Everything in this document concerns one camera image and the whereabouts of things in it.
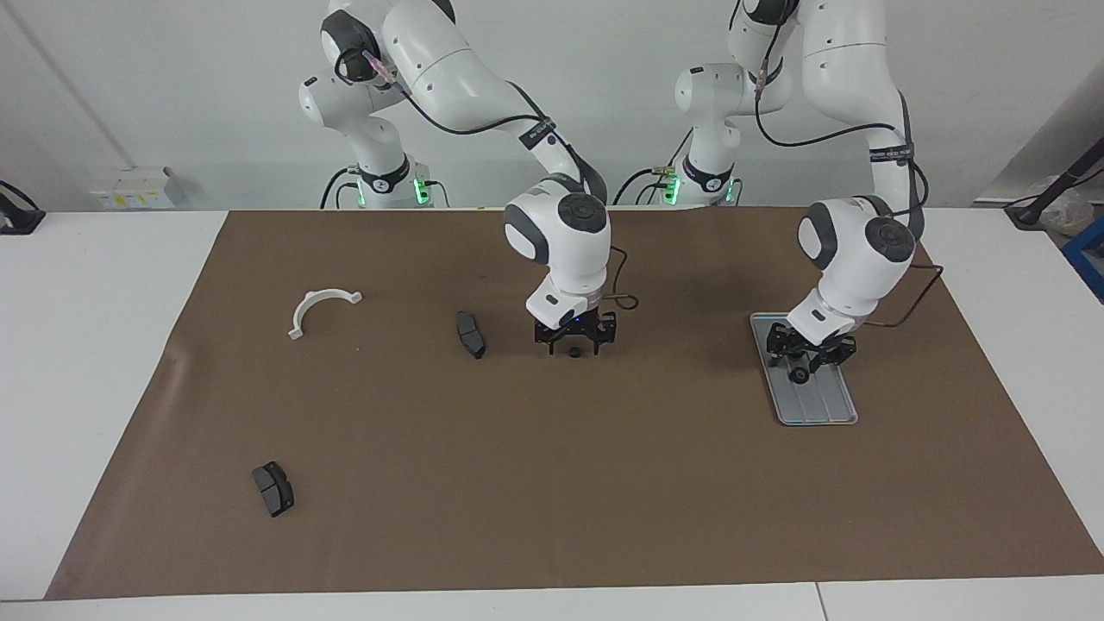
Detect silver ribbed metal tray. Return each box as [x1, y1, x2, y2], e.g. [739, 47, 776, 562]
[749, 312, 860, 427]

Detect long grey brake pad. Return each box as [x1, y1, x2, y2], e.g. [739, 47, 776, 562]
[455, 310, 487, 361]

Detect brown table mat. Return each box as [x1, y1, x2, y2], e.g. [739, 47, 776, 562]
[43, 205, 1104, 602]

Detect black pole stand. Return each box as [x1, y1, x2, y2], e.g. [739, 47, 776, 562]
[1003, 138, 1104, 230]

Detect blue crate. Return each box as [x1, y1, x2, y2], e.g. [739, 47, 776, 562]
[1061, 216, 1104, 303]

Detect clear plastic bag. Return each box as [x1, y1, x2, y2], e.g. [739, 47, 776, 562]
[1035, 175, 1095, 238]

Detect short grey brake pad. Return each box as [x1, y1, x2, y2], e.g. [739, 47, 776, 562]
[251, 461, 296, 518]

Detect white box with yellow label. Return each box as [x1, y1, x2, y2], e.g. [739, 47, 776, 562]
[89, 166, 179, 211]

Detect small black stand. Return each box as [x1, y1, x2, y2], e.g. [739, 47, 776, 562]
[0, 179, 47, 235]

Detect black left arm base cable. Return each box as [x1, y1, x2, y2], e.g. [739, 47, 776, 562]
[613, 166, 682, 206]

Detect black arm base cable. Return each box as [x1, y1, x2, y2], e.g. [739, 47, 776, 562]
[613, 166, 682, 206]
[320, 166, 359, 210]

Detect white curved plastic bracket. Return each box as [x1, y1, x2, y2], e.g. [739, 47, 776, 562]
[287, 290, 364, 342]

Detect black right arm base cable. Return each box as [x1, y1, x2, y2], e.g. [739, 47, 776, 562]
[320, 166, 359, 210]

